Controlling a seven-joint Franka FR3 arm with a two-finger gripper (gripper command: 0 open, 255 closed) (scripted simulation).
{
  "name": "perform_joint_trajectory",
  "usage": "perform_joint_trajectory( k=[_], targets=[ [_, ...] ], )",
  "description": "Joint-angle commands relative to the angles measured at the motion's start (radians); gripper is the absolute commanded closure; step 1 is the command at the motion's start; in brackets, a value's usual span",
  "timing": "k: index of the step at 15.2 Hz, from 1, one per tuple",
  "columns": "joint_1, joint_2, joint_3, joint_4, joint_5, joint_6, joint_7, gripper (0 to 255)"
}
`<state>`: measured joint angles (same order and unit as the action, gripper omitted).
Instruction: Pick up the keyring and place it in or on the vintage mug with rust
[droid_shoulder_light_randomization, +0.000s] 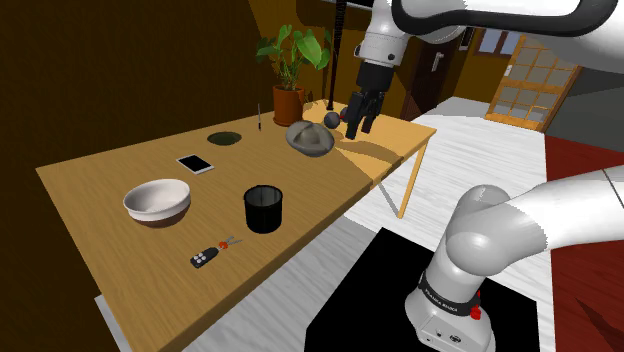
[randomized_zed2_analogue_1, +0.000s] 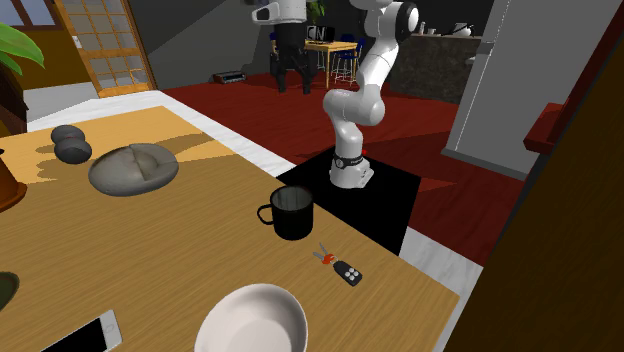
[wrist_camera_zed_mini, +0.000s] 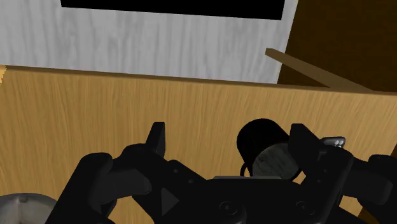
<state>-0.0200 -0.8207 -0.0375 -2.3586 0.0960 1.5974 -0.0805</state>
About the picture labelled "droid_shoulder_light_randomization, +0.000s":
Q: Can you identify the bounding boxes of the white bowl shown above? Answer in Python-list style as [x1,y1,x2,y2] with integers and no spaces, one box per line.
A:
[122,178,192,229]

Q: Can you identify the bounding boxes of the black key fob with keys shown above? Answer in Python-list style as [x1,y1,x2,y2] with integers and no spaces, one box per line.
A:
[189,235,244,270]

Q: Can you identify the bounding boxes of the black cylindrical cup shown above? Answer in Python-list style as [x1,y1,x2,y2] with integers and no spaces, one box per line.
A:
[243,184,284,235]

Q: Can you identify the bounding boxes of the dark brown door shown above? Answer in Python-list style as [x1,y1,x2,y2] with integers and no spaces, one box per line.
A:
[399,37,462,122]

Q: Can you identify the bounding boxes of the wooden door with glass panes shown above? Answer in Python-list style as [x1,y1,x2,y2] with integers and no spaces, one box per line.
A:
[484,34,584,133]

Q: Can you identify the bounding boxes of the green plant in brown pot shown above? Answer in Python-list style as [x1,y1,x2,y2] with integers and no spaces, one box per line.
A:
[255,24,333,128]

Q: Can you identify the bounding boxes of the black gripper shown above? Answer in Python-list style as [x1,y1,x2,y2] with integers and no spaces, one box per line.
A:
[344,60,395,141]

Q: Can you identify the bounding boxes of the grey hat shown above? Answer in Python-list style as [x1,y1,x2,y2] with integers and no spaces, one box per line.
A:
[285,120,336,158]

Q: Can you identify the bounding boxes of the dark green round coaster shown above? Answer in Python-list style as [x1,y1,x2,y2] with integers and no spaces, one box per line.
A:
[206,130,243,146]

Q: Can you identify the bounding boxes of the window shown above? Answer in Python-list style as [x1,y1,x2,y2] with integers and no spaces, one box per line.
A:
[475,28,523,58]

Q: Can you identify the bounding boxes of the dark grey dumbbell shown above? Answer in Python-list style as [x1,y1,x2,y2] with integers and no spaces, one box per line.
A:
[323,107,350,130]

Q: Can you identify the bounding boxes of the light wooden table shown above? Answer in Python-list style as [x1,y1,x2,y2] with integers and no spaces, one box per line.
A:
[35,98,438,352]

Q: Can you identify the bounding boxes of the black robot stand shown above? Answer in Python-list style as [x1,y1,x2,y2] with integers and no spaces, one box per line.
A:
[304,226,540,352]

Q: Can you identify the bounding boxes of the white tablet with black screen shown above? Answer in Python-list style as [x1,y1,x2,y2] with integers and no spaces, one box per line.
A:
[175,153,216,176]

